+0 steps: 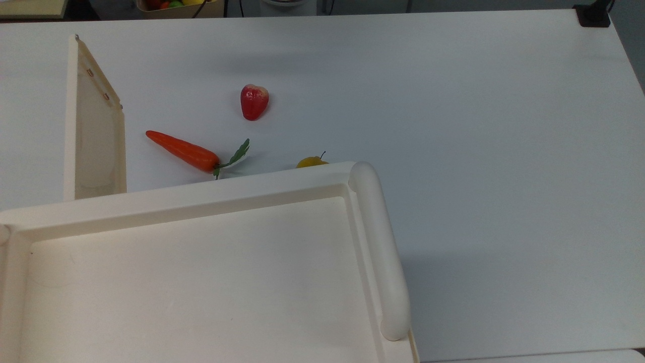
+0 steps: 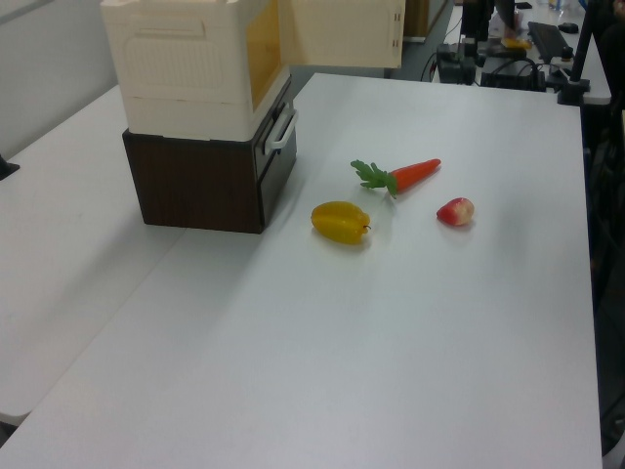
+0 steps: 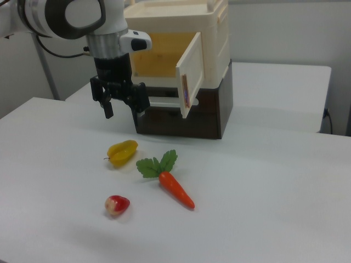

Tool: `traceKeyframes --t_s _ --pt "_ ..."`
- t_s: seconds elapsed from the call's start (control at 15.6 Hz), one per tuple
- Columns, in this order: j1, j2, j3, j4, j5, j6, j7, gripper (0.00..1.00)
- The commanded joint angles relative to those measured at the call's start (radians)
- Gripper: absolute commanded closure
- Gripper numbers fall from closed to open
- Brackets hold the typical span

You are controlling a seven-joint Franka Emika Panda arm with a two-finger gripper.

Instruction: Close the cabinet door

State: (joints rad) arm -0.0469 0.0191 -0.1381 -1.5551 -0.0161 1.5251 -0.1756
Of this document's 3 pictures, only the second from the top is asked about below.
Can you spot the cream cabinet door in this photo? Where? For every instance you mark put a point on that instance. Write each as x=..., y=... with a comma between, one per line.
x=342, y=31

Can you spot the yellow object on desk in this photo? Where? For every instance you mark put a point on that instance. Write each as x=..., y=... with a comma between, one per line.
x=515, y=43

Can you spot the wooden background cabinet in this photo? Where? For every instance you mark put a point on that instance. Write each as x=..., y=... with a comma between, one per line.
x=420, y=17

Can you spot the black camera stand pole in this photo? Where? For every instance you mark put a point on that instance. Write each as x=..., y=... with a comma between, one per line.
x=582, y=49

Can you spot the dark brown drawer unit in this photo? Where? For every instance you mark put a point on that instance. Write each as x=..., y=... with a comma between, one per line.
x=195, y=185

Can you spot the black electronic device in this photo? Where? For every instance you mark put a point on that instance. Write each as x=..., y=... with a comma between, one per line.
x=455, y=63

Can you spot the yellow toy starfruit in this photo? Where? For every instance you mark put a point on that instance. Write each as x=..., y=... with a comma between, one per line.
x=339, y=222

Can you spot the orange toy carrot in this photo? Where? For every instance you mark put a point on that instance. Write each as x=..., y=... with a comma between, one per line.
x=410, y=175

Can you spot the black keyboard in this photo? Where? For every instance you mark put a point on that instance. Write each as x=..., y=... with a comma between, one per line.
x=549, y=41

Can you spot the black flat equipment box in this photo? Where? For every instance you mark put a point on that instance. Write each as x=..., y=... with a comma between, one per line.
x=512, y=75

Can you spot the cream plastic cabinet box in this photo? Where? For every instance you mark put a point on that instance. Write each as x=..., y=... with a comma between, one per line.
x=171, y=73

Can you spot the black clamp base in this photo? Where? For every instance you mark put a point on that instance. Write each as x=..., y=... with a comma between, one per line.
x=7, y=168

